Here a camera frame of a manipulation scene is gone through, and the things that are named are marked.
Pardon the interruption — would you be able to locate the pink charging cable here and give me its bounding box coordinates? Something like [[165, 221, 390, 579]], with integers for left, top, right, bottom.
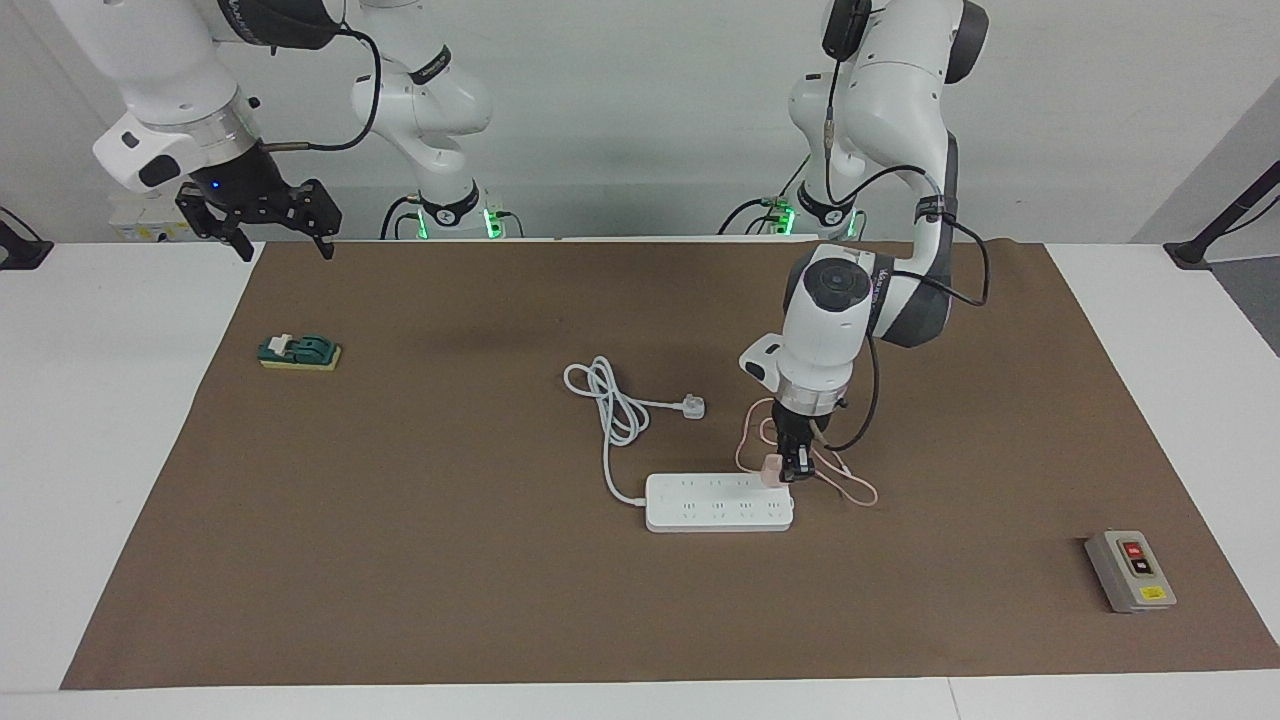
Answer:
[[734, 397, 880, 508]]

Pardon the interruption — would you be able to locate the black left arm base cable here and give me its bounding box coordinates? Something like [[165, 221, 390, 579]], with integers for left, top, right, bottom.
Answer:
[[717, 155, 813, 238]]

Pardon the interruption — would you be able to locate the grey on-off switch box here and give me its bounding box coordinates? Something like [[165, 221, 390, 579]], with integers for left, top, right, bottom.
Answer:
[[1084, 529, 1179, 615]]

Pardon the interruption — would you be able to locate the black arm base cable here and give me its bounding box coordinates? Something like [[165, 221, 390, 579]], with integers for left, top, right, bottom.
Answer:
[[717, 155, 813, 238], [379, 194, 423, 242]]

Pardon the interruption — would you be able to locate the white power strip cord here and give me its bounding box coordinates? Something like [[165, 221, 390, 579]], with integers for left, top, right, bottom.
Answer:
[[562, 355, 693, 507]]

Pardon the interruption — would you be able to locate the green knife switch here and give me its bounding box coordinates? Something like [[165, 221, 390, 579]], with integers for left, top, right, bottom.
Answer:
[[256, 332, 344, 373]]

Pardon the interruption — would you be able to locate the white power strip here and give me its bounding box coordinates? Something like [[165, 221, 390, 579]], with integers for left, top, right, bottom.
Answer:
[[644, 473, 796, 534]]

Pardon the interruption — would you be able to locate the brown table mat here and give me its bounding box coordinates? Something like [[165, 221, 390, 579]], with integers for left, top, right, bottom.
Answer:
[[60, 239, 1280, 692]]

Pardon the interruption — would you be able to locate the white box with yellow labels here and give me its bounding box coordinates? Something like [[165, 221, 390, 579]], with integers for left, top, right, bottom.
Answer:
[[107, 193, 198, 244]]

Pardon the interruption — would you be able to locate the black right arm base cable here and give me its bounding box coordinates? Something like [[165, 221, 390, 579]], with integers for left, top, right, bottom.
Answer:
[[379, 194, 423, 242]]

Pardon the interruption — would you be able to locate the black clamp stand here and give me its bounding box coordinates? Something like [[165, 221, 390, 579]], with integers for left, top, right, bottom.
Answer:
[[0, 204, 54, 272], [1162, 159, 1280, 272]]

